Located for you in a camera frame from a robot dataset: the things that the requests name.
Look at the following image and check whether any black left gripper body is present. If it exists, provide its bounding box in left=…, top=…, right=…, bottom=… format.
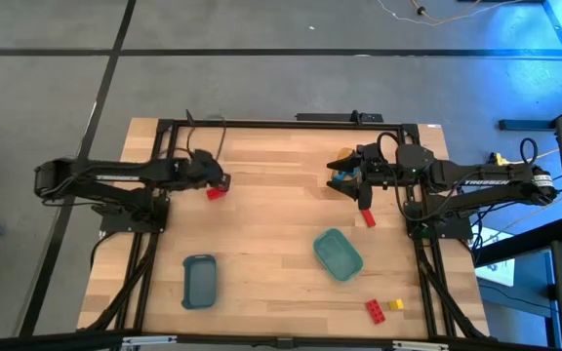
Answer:
left=190, top=148, right=224, bottom=189

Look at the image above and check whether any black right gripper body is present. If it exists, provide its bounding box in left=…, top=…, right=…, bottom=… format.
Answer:
left=356, top=142, right=400, bottom=212

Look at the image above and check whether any red studded block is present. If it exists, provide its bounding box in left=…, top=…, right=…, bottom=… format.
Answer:
left=364, top=297, right=387, bottom=326

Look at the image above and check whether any green plastic bin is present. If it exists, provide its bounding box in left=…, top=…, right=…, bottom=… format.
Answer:
left=312, top=227, right=365, bottom=283

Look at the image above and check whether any dark blue-grey plastic bin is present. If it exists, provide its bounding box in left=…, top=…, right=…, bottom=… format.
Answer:
left=181, top=253, right=219, bottom=311

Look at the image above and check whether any black floor bar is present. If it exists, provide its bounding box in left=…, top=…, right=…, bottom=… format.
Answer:
left=498, top=118, right=558, bottom=132

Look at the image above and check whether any white paper sheet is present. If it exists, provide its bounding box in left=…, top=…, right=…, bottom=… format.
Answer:
left=475, top=228, right=516, bottom=288

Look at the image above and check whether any black diagonal beam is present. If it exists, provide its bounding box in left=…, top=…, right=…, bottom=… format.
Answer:
left=473, top=216, right=562, bottom=268

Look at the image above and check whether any brown left arm cable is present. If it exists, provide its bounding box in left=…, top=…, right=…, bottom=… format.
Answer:
left=185, top=116, right=228, bottom=162

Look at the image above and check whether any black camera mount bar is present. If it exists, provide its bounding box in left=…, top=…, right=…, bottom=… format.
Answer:
left=295, top=110, right=384, bottom=124

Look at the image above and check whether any black aluminium table frame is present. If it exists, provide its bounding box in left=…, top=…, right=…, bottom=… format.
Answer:
left=78, top=109, right=491, bottom=351

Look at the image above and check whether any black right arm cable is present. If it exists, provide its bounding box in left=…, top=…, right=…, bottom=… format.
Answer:
left=519, top=136, right=540, bottom=165

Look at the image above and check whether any white floor cable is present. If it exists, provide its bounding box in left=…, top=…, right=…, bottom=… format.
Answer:
left=376, top=0, right=526, bottom=26

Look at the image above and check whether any yellow floor cable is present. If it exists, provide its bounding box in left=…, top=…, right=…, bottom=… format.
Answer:
left=410, top=0, right=482, bottom=23

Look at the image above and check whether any silver metal bracket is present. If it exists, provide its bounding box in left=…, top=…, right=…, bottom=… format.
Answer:
left=121, top=334, right=179, bottom=348
left=390, top=340, right=451, bottom=351

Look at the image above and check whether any yellow power strip cable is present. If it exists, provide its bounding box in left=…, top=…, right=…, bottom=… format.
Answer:
left=504, top=148, right=561, bottom=162

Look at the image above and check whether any beige cable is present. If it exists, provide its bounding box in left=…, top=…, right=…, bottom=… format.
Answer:
left=475, top=190, right=562, bottom=245

